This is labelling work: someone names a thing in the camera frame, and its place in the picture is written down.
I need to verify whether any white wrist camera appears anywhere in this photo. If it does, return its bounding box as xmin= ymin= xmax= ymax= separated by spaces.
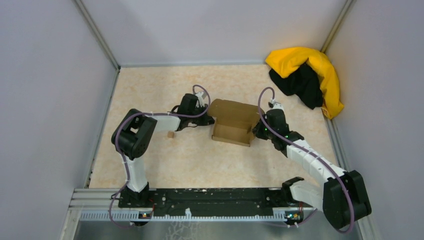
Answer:
xmin=194 ymin=91 xmax=207 ymax=108
xmin=268 ymin=100 xmax=284 ymax=111

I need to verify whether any black cloth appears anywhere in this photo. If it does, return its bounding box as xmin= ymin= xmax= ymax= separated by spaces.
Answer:
xmin=268 ymin=62 xmax=324 ymax=110

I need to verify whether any small brown cardboard scrap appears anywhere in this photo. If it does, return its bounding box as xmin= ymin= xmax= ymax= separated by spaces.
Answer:
xmin=167 ymin=131 xmax=175 ymax=139

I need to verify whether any yellow cloth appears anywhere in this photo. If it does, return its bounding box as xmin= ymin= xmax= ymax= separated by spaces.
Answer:
xmin=265 ymin=46 xmax=344 ymax=120

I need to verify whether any aluminium front rail frame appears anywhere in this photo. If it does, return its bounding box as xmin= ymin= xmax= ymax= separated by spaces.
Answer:
xmin=61 ymin=187 xmax=382 ymax=240

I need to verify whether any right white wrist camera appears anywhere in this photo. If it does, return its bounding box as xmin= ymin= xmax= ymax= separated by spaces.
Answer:
xmin=268 ymin=100 xmax=284 ymax=111

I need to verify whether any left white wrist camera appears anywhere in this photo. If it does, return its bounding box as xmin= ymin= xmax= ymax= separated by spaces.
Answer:
xmin=194 ymin=91 xmax=207 ymax=108

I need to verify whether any right corner aluminium post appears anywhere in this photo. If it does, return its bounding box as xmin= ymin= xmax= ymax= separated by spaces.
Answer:
xmin=320 ymin=0 xmax=356 ymax=54

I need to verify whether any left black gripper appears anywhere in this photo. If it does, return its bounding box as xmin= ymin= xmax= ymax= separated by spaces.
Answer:
xmin=188 ymin=104 xmax=216 ymax=126

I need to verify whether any brown cardboard box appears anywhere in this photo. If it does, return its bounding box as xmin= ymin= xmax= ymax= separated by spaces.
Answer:
xmin=207 ymin=99 xmax=264 ymax=147

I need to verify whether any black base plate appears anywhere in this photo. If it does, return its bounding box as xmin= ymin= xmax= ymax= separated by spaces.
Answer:
xmin=117 ymin=187 xmax=300 ymax=217

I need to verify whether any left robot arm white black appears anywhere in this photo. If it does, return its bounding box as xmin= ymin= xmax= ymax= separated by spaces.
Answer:
xmin=111 ymin=90 xmax=215 ymax=208

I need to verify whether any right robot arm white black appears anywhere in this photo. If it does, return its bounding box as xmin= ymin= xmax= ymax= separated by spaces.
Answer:
xmin=252 ymin=108 xmax=372 ymax=230

